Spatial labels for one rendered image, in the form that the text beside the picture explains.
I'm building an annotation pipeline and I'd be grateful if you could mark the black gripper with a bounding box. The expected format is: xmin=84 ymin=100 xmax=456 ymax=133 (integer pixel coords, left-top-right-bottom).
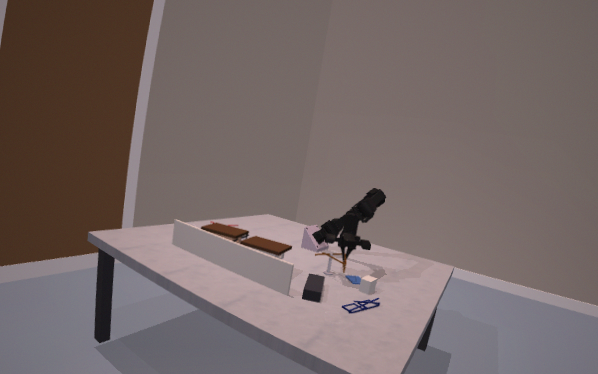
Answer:
xmin=325 ymin=227 xmax=371 ymax=262

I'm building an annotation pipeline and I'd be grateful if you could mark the white flat panel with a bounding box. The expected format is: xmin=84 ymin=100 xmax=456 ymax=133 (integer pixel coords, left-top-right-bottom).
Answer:
xmin=172 ymin=219 xmax=294 ymax=295

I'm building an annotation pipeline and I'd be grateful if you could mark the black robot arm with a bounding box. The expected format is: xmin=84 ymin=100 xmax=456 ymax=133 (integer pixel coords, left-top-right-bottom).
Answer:
xmin=312 ymin=188 xmax=386 ymax=248

